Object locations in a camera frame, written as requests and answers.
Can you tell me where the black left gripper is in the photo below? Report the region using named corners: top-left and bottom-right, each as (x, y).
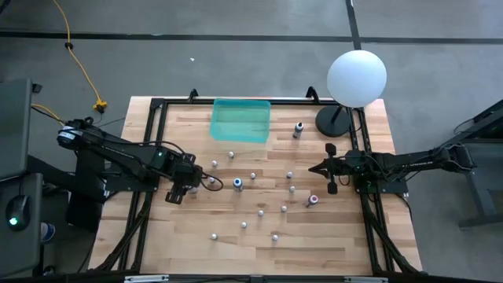
top-left (165, 153), bottom-right (204, 206)

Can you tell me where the white globe lamp black base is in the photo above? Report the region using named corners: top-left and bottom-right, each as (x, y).
top-left (314, 50), bottom-right (388, 138)

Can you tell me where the thin yellow cable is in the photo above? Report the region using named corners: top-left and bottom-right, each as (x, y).
top-left (31, 103), bottom-right (66, 127)

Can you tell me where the silver metal bracket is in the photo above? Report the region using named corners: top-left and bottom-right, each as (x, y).
top-left (124, 274), bottom-right (170, 283)
top-left (344, 276), bottom-right (389, 283)

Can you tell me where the black computer mouse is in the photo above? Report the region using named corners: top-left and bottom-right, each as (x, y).
top-left (4, 194), bottom-right (31, 232)

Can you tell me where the grey side table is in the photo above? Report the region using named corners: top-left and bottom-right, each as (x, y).
top-left (0, 172), bottom-right (44, 278)

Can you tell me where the grey box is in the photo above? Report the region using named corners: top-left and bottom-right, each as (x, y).
top-left (0, 77), bottom-right (35, 182)

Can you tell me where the black metal side stand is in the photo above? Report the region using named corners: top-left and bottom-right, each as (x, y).
top-left (453, 100), bottom-right (503, 231)

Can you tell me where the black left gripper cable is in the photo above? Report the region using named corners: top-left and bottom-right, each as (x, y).
top-left (198, 171), bottom-right (225, 193)

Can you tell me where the black metal table frame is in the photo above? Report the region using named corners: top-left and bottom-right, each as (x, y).
top-left (89, 86), bottom-right (424, 283)

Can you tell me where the teal translucent plastic bin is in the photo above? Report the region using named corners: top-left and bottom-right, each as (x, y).
top-left (209, 97), bottom-right (272, 144)

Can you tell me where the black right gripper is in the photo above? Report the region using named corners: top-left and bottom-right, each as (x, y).
top-left (308, 142), bottom-right (366, 196)

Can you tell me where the blue white container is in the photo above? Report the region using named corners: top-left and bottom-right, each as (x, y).
top-left (40, 222), bottom-right (57, 244)

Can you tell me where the yellow extension cord with plug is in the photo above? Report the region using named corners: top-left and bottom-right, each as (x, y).
top-left (52, 0), bottom-right (109, 114)

